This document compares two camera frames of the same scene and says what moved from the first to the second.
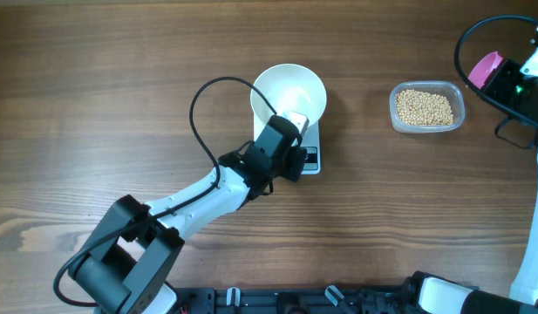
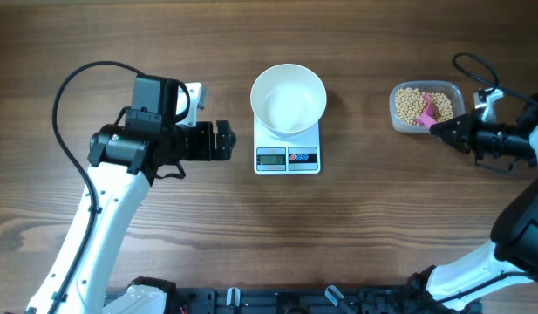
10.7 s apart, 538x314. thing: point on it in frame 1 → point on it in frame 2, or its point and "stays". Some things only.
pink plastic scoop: [484, 67] → [428, 117]
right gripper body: [507, 83] → [472, 134]
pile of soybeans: [416, 107] stays
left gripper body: [292, 166] → [198, 142]
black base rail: [292, 300] stays
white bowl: [290, 88] stays
